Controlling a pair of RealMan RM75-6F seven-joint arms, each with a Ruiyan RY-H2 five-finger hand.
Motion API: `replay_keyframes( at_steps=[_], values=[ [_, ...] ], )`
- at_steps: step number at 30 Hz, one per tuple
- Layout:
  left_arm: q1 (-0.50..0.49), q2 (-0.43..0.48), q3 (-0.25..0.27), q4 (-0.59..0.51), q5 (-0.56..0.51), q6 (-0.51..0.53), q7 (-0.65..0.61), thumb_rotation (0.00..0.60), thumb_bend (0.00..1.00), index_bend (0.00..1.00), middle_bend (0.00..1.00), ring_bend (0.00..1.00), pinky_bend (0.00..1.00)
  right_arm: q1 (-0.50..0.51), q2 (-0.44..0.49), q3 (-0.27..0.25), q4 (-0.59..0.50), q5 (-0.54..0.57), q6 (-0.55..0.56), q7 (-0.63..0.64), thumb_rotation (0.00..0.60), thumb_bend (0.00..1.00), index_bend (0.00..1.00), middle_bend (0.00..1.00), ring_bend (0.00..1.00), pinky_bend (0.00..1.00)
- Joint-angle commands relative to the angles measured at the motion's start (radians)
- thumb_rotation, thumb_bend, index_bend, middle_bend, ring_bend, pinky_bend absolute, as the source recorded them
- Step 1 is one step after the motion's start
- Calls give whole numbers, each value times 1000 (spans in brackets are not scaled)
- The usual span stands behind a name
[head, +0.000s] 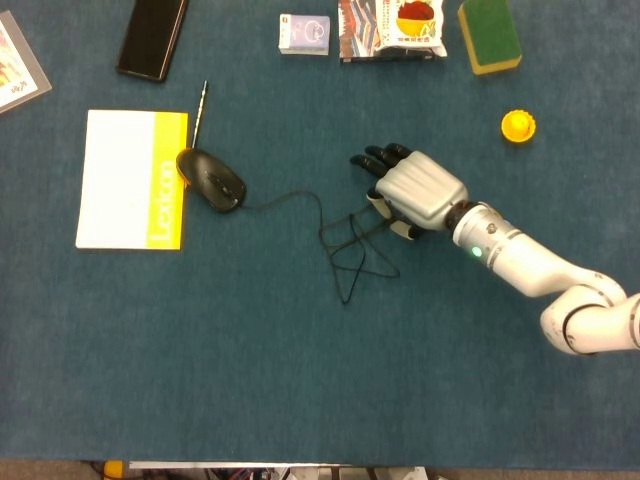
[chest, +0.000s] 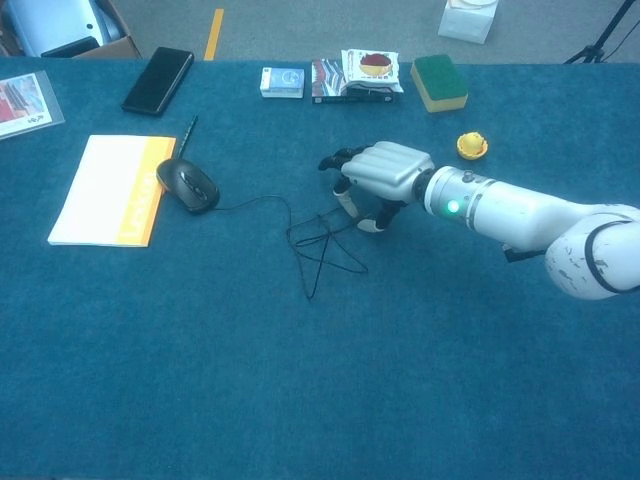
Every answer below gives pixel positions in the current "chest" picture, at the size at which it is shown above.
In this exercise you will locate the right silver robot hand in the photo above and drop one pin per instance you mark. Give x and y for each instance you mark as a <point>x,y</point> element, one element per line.
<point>385,172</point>

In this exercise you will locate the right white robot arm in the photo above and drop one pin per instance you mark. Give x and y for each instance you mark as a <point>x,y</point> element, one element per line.
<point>530,225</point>

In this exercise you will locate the small yellow cup toy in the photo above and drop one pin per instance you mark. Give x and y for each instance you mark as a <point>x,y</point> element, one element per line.
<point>471,145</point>

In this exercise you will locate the white snack packet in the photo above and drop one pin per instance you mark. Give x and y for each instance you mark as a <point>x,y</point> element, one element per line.
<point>372,67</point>

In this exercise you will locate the green and yellow sponge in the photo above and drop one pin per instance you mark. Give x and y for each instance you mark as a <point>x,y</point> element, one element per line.
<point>440,80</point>

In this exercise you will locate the small purple card box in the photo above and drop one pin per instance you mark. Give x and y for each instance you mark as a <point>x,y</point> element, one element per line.
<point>283,82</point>

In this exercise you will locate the white box on floor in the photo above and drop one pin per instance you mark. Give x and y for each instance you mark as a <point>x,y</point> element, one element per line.
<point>467,17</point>

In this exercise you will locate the black pen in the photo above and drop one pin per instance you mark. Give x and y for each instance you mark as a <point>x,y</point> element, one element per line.
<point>188,135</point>

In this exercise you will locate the yellow floor tape strip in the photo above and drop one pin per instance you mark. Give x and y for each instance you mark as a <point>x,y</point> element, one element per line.
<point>214,34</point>

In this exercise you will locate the black smartphone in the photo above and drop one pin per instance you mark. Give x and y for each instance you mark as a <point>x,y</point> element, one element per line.
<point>158,80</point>

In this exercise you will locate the black tripod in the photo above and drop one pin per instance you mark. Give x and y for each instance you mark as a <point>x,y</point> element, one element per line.
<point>605,35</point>

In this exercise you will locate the white and yellow Lexicon notebook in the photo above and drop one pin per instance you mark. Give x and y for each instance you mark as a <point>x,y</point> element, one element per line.
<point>112,191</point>

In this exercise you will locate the cardboard box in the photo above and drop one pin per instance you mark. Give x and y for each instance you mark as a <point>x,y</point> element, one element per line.
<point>75,30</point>

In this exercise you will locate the magazine at left edge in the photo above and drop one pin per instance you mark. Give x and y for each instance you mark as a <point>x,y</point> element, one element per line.
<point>22,105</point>

